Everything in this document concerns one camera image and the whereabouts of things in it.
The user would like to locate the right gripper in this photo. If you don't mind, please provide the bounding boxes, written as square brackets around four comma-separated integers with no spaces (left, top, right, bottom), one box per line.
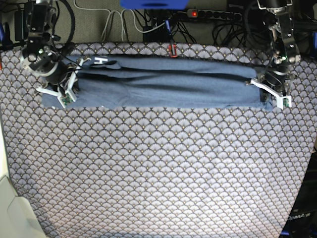
[20,48,76,92]

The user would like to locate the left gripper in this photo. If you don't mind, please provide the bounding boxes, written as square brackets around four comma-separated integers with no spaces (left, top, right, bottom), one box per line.
[257,66,296,96]

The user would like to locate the blue T-shirt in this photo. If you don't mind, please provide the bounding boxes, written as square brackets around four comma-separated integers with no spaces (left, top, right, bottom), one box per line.
[41,55,274,112]

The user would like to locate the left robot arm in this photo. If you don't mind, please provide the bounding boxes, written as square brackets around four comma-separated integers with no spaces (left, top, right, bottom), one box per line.
[243,0,301,97]

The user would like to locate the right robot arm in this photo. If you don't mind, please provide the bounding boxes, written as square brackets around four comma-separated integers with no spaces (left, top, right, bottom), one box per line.
[20,0,77,93]

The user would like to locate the red black table clamp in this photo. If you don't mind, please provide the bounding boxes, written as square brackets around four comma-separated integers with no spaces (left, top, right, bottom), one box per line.
[168,43,178,58]

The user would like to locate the fan patterned tablecloth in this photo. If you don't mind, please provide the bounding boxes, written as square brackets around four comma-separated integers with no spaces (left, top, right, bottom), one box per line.
[0,50,317,238]

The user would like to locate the black power adapter box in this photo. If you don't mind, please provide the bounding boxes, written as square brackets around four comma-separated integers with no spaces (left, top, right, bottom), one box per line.
[143,25,170,43]

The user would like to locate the black OpenArm base box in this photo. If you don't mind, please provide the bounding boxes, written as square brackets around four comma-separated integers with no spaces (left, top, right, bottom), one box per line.
[280,152,317,238]

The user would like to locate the grey white plastic bin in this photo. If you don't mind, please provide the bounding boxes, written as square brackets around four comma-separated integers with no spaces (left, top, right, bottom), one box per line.
[0,175,48,238]

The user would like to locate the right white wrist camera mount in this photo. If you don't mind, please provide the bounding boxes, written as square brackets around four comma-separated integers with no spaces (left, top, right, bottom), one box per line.
[36,57,91,109]

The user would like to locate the white cables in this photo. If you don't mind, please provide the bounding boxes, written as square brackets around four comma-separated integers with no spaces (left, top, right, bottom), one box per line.
[73,0,166,42]

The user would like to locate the white power strip red switch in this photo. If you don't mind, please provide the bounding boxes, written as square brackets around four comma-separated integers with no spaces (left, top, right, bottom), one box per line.
[186,9,242,22]

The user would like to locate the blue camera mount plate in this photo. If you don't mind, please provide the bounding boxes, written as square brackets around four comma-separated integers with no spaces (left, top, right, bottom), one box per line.
[120,0,189,10]

